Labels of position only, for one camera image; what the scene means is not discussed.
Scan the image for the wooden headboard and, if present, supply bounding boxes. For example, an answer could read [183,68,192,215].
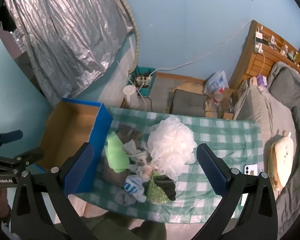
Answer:
[229,19,300,90]

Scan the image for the blue striped sock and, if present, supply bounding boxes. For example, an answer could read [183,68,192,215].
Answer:
[124,175,147,203]

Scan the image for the beige braided rope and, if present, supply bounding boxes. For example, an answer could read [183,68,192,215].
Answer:
[116,0,140,70]

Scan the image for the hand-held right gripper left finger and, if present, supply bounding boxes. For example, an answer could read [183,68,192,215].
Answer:
[10,142,100,240]

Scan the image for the sandwich plush pillow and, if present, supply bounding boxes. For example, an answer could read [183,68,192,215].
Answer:
[268,130,295,190]

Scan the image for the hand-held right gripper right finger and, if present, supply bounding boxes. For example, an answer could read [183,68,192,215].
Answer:
[192,143,278,240]

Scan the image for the grey bed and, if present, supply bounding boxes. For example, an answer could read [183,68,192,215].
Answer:
[234,79,300,240]

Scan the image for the silver curtain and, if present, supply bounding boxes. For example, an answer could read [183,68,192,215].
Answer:
[1,0,138,105]

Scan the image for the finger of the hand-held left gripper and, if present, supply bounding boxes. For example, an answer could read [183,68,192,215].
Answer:
[0,130,23,147]
[0,147,45,167]

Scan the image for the white power strip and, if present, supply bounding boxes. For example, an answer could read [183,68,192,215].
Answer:
[254,31,264,53]

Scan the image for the blue cardboard box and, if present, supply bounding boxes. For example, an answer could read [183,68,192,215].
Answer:
[36,98,113,197]

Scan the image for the brown oven mitt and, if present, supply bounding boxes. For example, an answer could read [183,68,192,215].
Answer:
[100,124,143,187]

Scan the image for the white smartphone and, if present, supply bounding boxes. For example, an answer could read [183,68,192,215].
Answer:
[244,164,259,176]

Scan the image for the grey pillow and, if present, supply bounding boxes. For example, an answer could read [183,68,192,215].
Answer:
[267,61,300,109]

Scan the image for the green checkered tablecloth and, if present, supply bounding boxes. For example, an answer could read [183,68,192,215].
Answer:
[69,107,262,224]

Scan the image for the white plastic wrap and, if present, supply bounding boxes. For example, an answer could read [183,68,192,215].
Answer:
[147,116,198,182]

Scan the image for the clear plastic bottle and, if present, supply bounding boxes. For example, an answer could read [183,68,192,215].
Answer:
[211,88,225,108]

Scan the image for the grey seat cushion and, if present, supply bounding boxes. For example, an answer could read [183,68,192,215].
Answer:
[171,89,208,117]

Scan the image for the light green cloth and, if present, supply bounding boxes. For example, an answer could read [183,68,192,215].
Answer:
[106,132,131,173]

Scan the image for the white pink sock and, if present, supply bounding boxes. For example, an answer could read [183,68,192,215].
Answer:
[136,164,158,183]

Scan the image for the white plastic bag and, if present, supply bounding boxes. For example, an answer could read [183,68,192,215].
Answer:
[204,70,229,95]

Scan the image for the brown cardboard box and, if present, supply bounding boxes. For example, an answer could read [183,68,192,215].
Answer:
[207,87,237,119]

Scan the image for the grey sock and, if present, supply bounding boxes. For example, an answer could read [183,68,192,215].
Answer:
[115,190,138,207]

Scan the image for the white cable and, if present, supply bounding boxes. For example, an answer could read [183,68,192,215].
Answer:
[150,20,253,77]

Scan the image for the teal plastic crate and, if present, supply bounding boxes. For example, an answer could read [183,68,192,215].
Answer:
[129,66,156,97]

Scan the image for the green knitted cloth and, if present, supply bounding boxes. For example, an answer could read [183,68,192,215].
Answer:
[146,171,170,204]

